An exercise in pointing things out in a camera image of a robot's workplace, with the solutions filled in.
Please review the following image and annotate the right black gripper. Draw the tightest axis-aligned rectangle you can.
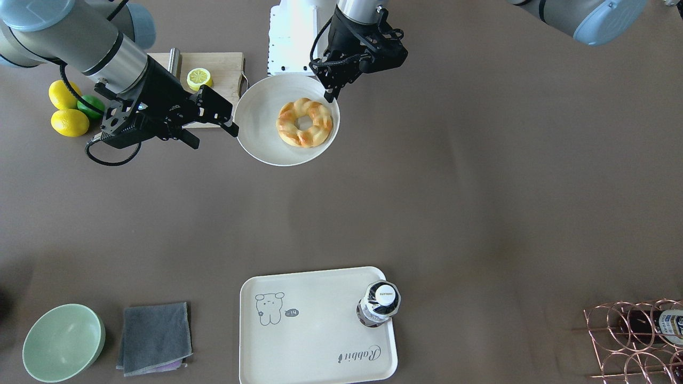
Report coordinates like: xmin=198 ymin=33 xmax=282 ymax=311
xmin=88 ymin=58 xmax=240 ymax=150

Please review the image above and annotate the yellow twisted donut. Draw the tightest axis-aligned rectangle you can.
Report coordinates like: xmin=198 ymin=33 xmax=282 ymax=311
xmin=275 ymin=98 xmax=333 ymax=148

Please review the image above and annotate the grey folded cloth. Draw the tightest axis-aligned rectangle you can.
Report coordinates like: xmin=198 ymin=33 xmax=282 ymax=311
xmin=116 ymin=302 xmax=193 ymax=377

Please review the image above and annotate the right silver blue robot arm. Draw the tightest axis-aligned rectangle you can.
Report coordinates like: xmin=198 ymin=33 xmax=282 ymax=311
xmin=2 ymin=1 xmax=239 ymax=149

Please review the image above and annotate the yellow lemon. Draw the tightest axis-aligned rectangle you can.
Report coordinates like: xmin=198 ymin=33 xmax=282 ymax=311
xmin=48 ymin=80 xmax=77 ymax=110
xmin=51 ymin=109 xmax=90 ymax=138

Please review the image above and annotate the dark tea bottle on tray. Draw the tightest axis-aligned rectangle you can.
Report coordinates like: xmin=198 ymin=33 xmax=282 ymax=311
xmin=356 ymin=279 xmax=402 ymax=327

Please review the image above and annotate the half lemon slice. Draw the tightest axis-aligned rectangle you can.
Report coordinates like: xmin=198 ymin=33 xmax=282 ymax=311
xmin=186 ymin=68 xmax=214 ymax=91

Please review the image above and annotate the steel muddler black tip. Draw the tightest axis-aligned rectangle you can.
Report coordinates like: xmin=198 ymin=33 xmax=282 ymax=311
xmin=168 ymin=47 xmax=181 ymax=79

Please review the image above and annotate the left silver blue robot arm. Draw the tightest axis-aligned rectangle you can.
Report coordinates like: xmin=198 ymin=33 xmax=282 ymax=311
xmin=309 ymin=1 xmax=646 ymax=102

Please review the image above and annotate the yellow lemon near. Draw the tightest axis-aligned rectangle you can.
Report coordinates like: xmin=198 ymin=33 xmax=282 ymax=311
xmin=51 ymin=109 xmax=90 ymax=138

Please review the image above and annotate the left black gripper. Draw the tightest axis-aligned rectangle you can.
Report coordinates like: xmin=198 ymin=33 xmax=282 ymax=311
xmin=309 ymin=5 xmax=408 ymax=103

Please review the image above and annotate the green bowl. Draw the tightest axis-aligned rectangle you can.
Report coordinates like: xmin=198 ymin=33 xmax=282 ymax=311
xmin=22 ymin=303 xmax=106 ymax=382

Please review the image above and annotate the copper wire bottle rack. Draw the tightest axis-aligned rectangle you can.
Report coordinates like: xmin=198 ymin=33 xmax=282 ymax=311
xmin=583 ymin=299 xmax=682 ymax=383

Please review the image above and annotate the cream rabbit tray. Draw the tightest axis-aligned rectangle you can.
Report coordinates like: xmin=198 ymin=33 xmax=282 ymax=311
xmin=239 ymin=266 xmax=399 ymax=383

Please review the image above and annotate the green lime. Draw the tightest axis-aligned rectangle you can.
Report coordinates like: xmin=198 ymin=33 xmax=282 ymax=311
xmin=77 ymin=95 xmax=106 ymax=120

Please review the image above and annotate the tea bottle in rack upper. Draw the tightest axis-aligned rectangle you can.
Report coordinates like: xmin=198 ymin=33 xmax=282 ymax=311
xmin=618 ymin=309 xmax=682 ymax=347

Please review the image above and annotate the wooden cutting board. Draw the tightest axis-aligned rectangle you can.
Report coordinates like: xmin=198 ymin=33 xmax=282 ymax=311
xmin=177 ymin=52 xmax=244 ymax=111

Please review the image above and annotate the white round plate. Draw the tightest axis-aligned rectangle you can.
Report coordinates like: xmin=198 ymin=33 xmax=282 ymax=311
xmin=234 ymin=74 xmax=340 ymax=167

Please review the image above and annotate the yellow lemon far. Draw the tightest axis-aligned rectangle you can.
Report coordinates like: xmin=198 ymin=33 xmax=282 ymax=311
xmin=48 ymin=80 xmax=77 ymax=110

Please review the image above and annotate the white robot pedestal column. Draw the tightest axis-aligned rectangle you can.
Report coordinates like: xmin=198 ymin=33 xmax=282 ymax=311
xmin=267 ymin=1 xmax=337 ymax=76

